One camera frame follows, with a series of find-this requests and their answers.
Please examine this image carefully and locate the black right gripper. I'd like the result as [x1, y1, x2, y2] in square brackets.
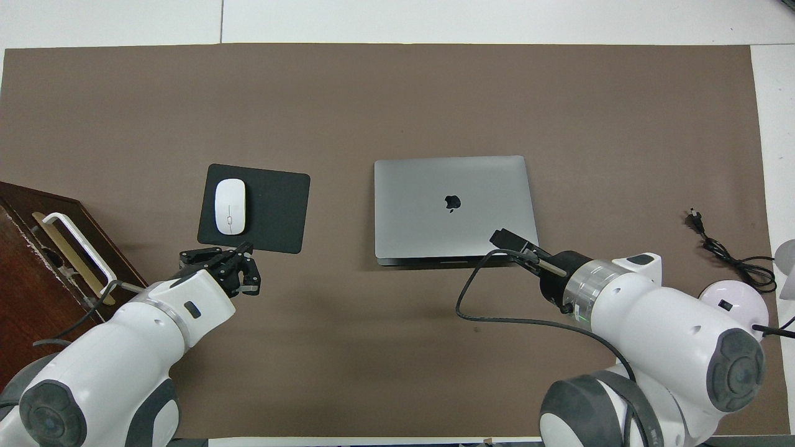
[489, 228, 591, 308]

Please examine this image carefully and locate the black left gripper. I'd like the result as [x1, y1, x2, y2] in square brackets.
[179, 242, 262, 297]

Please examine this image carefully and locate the silver grey laptop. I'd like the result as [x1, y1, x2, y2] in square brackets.
[374, 155, 540, 268]

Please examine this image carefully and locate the white computer mouse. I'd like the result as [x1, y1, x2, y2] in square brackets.
[214, 178, 247, 236]

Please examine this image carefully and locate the black mouse pad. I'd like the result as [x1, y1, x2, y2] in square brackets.
[197, 163, 311, 255]

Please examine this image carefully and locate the brown table mat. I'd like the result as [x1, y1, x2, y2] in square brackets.
[0, 43, 791, 438]

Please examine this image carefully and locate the dark brown wooden box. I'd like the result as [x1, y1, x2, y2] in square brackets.
[0, 181, 150, 392]

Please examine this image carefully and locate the white desk lamp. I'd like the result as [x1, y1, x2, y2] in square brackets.
[699, 239, 795, 343]

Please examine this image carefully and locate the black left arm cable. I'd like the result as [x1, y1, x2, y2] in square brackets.
[32, 279, 150, 348]

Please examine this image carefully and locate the white box handle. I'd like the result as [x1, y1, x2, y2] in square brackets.
[42, 212, 118, 287]

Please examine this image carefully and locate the black lamp power cable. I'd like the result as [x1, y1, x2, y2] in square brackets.
[686, 208, 779, 294]

